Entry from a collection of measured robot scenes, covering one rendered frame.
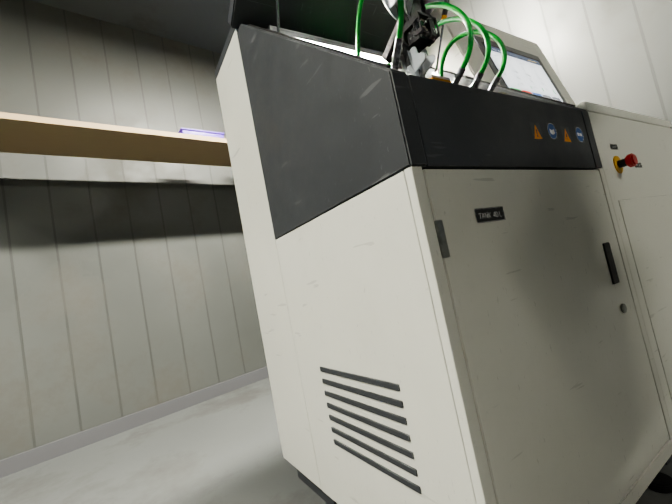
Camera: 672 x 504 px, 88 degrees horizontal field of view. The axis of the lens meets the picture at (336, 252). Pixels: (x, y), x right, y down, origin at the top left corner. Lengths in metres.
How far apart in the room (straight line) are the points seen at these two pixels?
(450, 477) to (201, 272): 2.32
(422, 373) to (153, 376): 2.20
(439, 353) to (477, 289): 0.12
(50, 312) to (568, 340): 2.45
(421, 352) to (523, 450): 0.23
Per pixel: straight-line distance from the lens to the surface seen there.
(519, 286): 0.72
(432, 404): 0.64
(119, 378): 2.61
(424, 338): 0.60
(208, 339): 2.72
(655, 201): 1.46
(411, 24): 1.09
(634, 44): 2.73
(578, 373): 0.87
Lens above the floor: 0.64
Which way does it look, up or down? 4 degrees up
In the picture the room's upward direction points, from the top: 11 degrees counter-clockwise
